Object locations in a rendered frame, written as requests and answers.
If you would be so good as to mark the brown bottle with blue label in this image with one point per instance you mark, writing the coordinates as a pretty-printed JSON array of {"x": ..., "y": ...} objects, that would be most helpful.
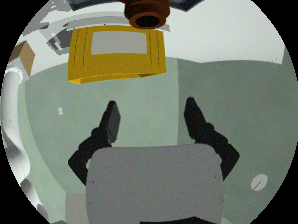
[{"x": 146, "y": 14}]

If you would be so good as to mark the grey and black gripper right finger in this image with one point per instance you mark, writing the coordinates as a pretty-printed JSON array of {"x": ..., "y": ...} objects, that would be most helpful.
[{"x": 204, "y": 133}]

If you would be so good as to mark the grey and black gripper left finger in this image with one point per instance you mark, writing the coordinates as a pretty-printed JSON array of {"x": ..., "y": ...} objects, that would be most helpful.
[{"x": 101, "y": 137}]

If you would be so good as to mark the yellow crate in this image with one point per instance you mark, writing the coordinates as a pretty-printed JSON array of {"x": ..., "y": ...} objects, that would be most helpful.
[{"x": 115, "y": 52}]

